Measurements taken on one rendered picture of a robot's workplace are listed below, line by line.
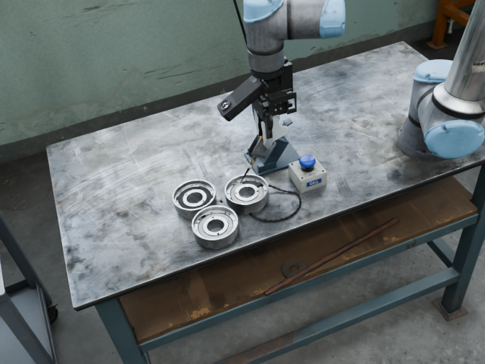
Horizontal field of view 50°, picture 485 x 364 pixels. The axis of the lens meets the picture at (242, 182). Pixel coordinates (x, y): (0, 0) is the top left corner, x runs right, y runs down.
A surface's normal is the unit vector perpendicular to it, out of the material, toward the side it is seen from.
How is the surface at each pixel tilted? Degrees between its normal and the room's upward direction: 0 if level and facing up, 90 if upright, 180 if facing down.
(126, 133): 0
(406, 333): 0
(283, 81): 90
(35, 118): 90
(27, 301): 0
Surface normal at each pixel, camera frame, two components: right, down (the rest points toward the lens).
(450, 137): -0.08, 0.78
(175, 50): 0.36, 0.62
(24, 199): -0.09, -0.73
